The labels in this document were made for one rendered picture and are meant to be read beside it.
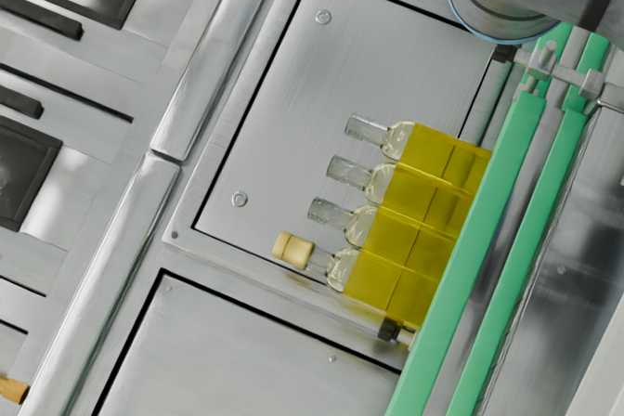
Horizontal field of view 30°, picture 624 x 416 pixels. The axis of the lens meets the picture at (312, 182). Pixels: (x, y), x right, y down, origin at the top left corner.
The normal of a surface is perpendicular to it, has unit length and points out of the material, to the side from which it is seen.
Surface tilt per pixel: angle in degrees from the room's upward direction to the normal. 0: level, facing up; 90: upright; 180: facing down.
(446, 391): 90
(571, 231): 90
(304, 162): 90
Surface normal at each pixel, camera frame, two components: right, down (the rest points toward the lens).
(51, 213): -0.01, -0.25
